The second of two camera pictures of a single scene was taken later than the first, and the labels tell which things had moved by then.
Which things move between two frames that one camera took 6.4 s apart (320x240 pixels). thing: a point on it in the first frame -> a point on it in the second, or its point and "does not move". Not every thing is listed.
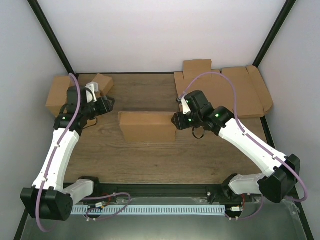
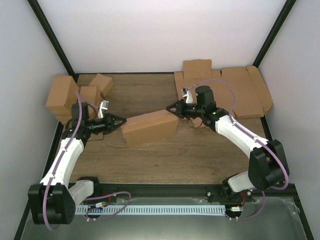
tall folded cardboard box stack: (58, 95) does not move
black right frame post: (277, 25) does not move
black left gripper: (105, 106) -> (110, 119)
